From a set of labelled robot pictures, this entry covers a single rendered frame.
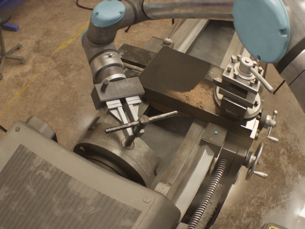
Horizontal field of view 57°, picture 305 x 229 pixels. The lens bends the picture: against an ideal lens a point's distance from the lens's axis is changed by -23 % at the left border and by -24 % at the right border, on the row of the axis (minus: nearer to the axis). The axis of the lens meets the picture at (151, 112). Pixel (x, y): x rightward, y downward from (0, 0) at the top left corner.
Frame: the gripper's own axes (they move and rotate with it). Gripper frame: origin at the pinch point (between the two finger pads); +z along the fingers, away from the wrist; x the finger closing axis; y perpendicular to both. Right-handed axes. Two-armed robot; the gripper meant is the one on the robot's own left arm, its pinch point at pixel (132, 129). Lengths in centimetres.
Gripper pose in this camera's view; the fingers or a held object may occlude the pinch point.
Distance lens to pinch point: 91.4
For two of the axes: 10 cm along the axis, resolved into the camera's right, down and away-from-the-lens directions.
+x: 8.4, -1.8, 5.2
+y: 3.8, -4.9, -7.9
